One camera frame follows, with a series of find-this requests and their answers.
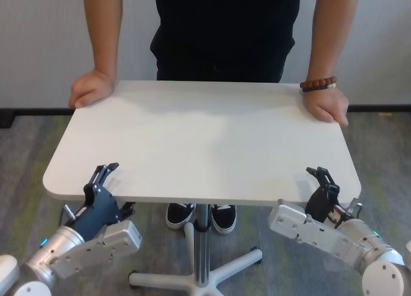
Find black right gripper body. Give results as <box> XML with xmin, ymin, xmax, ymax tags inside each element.
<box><xmin>304</xmin><ymin>184</ymin><xmax>340</xmax><ymax>225</ymax></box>

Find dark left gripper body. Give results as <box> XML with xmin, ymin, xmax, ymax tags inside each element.
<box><xmin>73</xmin><ymin>184</ymin><xmax>121</xmax><ymax>244</ymax></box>

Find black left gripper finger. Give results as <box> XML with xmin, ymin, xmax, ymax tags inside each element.
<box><xmin>89</xmin><ymin>162</ymin><xmax>119</xmax><ymax>188</ymax></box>
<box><xmin>118</xmin><ymin>202</ymin><xmax>136</xmax><ymax>221</ymax></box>

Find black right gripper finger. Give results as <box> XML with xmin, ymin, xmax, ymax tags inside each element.
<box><xmin>305</xmin><ymin>166</ymin><xmax>337</xmax><ymax>193</ymax></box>

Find white pedestal table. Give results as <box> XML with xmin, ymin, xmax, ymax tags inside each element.
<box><xmin>43</xmin><ymin>80</ymin><xmax>362</xmax><ymax>289</ymax></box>

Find person's right forearm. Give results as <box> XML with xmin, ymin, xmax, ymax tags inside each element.
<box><xmin>83</xmin><ymin>0</ymin><xmax>125</xmax><ymax>82</ymax></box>

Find person's left forearm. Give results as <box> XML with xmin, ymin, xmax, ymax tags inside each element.
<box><xmin>306</xmin><ymin>0</ymin><xmax>359</xmax><ymax>85</ymax></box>

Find person's left hand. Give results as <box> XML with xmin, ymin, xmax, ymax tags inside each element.
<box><xmin>302</xmin><ymin>87</ymin><xmax>351</xmax><ymax>127</ymax></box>

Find person's right hand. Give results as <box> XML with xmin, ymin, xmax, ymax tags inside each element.
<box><xmin>69</xmin><ymin>68</ymin><xmax>116</xmax><ymax>110</ymax></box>

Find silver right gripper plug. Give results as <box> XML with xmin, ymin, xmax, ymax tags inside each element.
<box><xmin>348</xmin><ymin>198</ymin><xmax>364</xmax><ymax>218</ymax></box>

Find black white right sneaker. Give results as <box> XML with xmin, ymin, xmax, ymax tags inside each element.
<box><xmin>165</xmin><ymin>202</ymin><xmax>195</xmax><ymax>230</ymax></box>

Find black white sneaker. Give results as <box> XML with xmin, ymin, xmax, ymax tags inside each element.
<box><xmin>165</xmin><ymin>202</ymin><xmax>195</xmax><ymax>230</ymax></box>
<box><xmin>210</xmin><ymin>204</ymin><xmax>238</xmax><ymax>235</ymax></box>

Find black white left sneaker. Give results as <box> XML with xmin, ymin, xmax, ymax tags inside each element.
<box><xmin>210</xmin><ymin>204</ymin><xmax>238</xmax><ymax>235</ymax></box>

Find small black floor block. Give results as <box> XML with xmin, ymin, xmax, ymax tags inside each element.
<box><xmin>0</xmin><ymin>108</ymin><xmax>17</xmax><ymax>129</ymax></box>

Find black shorts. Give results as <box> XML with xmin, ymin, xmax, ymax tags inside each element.
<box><xmin>156</xmin><ymin>53</ymin><xmax>286</xmax><ymax>83</ymax></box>

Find black sweatshirt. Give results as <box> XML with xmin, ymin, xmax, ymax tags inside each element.
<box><xmin>82</xmin><ymin>0</ymin><xmax>360</xmax><ymax>65</ymax></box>

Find red white wire bundle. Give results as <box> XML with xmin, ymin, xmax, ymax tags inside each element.
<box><xmin>327</xmin><ymin>205</ymin><xmax>347</xmax><ymax>228</ymax></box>

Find dark blue bead bracelet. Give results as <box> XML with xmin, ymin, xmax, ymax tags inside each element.
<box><xmin>301</xmin><ymin>83</ymin><xmax>337</xmax><ymax>93</ymax></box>

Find brown wooden bead bracelet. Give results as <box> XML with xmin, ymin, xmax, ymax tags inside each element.
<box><xmin>300</xmin><ymin>76</ymin><xmax>338</xmax><ymax>90</ymax></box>

